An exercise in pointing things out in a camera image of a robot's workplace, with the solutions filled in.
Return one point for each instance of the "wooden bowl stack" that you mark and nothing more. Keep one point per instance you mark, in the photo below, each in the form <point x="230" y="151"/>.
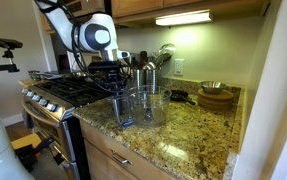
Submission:
<point x="221" y="96"/>
<point x="216" y="105"/>

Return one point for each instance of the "white wall outlet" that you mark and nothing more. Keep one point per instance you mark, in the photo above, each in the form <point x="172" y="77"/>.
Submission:
<point x="178" y="66"/>

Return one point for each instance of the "black clamp tool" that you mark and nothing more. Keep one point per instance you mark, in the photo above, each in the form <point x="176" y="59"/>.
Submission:
<point x="29" y="156"/>

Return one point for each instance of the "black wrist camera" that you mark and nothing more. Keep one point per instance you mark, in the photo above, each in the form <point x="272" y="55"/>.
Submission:
<point x="103" y="66"/>

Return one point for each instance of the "yellow block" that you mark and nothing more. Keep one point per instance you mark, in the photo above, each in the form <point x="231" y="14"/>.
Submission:
<point x="24" y="140"/>

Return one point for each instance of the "silver stove knob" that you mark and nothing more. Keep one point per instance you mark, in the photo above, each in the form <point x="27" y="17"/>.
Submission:
<point x="36" y="98"/>
<point x="51" y="107"/>
<point x="43" y="102"/>
<point x="24" y="90"/>
<point x="29" y="94"/>

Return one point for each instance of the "stainless steel gas stove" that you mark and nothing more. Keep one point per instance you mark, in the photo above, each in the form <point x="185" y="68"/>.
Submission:
<point x="69" y="91"/>

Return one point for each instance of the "under-cabinet light bar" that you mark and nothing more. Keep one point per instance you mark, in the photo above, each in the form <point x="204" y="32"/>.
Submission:
<point x="183" y="18"/>

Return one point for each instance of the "small steel bowl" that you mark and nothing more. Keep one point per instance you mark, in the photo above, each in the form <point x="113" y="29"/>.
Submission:
<point x="213" y="87"/>

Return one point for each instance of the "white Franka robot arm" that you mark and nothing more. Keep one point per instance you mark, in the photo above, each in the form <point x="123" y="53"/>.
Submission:
<point x="66" y="26"/>

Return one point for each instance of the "wide perforated steel utensil holder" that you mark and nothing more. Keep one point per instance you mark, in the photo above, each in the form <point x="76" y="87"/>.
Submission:
<point x="138" y="78"/>

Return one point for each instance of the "small glass jar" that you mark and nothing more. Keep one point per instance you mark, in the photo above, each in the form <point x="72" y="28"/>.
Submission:
<point x="33" y="75"/>

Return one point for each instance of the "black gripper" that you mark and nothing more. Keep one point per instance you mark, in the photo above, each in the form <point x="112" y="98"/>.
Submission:
<point x="111" y="75"/>

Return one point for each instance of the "steel pan lid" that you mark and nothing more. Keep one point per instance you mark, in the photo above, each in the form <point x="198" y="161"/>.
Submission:
<point x="76" y="75"/>

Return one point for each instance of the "slim perforated steel utensil holder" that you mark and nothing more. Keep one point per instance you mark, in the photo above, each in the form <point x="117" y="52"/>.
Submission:
<point x="150" y="76"/>

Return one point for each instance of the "base cabinet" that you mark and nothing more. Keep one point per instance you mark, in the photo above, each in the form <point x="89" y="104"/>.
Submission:
<point x="99" y="160"/>

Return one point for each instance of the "black camera on stand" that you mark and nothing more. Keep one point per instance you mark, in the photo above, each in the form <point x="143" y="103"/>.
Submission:
<point x="8" y="43"/>

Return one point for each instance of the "silver flat tray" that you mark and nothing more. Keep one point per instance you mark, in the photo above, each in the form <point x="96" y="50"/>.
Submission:
<point x="53" y="76"/>

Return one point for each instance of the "wooden wall cabinet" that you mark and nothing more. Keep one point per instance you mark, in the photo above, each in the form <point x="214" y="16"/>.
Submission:
<point x="189" y="5"/>

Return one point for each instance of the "wooden spatula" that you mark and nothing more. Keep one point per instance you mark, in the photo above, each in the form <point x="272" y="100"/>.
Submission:
<point x="143" y="58"/>

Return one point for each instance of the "steel ladle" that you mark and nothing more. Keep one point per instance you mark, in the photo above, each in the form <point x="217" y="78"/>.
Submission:
<point x="167" y="50"/>

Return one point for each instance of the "black skillet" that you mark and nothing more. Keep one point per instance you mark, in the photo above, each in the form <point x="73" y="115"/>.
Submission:
<point x="178" y="96"/>

